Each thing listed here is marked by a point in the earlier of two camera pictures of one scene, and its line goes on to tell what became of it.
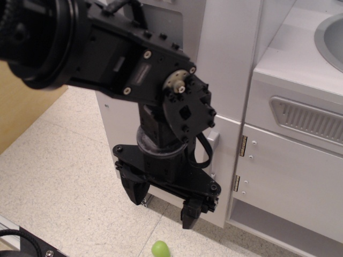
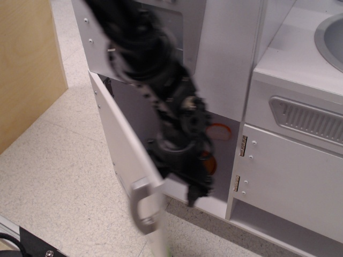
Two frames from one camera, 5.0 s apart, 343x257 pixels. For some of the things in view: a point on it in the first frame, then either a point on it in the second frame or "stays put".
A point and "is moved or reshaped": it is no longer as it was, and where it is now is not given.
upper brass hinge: x=243 y=145 stays put
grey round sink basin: x=328 y=39 stays put
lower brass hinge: x=237 y=183 stays put
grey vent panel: x=310 y=119 stays put
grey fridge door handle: x=213 y=139 -> x=143 y=187
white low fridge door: x=119 y=116 is moved or reshaped
